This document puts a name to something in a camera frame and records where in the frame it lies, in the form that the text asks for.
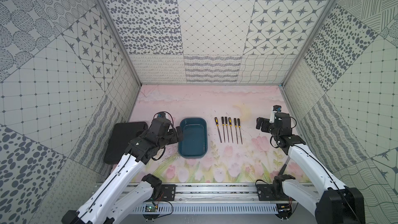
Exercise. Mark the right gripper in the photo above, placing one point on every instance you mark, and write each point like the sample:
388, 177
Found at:
266, 121

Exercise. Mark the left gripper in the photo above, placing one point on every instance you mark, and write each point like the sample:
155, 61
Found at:
177, 134

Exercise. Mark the teal plastic storage box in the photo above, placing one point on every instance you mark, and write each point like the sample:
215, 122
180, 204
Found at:
195, 142

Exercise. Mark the file tool yellow black handle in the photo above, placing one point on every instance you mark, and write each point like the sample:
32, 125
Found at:
223, 126
217, 125
226, 124
235, 124
230, 124
240, 134

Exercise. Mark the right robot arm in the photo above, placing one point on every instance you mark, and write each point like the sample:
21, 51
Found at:
333, 202

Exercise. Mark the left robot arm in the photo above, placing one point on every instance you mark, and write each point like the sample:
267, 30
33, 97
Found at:
108, 205

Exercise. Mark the black tool case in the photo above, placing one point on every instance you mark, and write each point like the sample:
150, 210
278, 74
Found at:
119, 140

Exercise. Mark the green circuit board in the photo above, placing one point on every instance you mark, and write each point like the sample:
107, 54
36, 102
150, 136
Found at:
151, 208

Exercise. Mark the right controller board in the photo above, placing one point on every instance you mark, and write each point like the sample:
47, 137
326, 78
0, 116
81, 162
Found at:
283, 211

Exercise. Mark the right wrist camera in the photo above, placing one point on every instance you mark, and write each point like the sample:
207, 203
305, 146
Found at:
276, 109

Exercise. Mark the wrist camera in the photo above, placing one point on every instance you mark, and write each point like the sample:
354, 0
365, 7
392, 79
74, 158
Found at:
161, 115
276, 109

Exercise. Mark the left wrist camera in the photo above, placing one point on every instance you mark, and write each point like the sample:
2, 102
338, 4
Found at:
161, 115

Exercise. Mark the hammer with black handle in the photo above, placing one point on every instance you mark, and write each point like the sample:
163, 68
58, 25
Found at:
282, 170

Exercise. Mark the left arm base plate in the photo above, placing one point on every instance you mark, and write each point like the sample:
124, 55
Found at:
165, 192

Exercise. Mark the aluminium rail frame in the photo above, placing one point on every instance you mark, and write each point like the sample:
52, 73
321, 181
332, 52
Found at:
218, 193

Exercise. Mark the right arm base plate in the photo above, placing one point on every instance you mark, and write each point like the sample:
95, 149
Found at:
265, 193

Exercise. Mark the white slotted cable duct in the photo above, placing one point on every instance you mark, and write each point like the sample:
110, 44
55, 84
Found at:
251, 208

